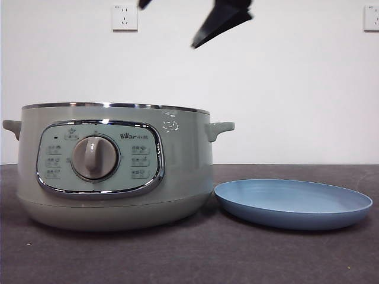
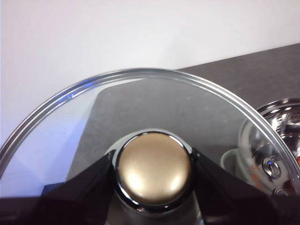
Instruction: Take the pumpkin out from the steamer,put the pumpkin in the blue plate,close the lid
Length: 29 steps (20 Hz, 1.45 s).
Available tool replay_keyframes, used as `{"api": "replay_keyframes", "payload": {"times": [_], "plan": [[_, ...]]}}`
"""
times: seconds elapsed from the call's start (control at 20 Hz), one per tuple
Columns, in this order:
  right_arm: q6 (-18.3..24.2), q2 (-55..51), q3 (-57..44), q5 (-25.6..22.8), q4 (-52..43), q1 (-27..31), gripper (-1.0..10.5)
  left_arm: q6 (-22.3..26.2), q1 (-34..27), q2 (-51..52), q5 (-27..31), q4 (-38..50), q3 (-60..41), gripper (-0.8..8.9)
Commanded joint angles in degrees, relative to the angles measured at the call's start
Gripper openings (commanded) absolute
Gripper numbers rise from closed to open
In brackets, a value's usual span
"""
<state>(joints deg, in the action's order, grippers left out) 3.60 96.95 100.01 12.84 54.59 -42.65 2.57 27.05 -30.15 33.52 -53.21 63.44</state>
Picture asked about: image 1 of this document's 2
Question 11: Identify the white wall socket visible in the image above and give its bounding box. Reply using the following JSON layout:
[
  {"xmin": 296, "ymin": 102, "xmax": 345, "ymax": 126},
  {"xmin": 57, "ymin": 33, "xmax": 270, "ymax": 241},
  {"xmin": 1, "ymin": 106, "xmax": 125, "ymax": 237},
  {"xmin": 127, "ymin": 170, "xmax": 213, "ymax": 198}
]
[
  {"xmin": 111, "ymin": 4, "xmax": 139, "ymax": 33},
  {"xmin": 363, "ymin": 5, "xmax": 379, "ymax": 33}
]

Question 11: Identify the pale green electric steamer pot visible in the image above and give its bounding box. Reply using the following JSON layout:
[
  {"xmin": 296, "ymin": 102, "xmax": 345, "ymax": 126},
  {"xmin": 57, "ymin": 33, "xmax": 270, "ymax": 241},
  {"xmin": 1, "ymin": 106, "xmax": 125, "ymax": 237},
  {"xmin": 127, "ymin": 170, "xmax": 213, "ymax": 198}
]
[{"xmin": 2, "ymin": 102, "xmax": 236, "ymax": 232}]

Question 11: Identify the blue plate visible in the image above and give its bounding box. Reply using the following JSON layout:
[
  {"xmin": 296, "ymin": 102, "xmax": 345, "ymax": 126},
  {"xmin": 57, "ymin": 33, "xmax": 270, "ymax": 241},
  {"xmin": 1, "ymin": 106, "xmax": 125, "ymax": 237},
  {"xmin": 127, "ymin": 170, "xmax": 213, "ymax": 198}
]
[{"xmin": 213, "ymin": 178, "xmax": 373, "ymax": 231}]

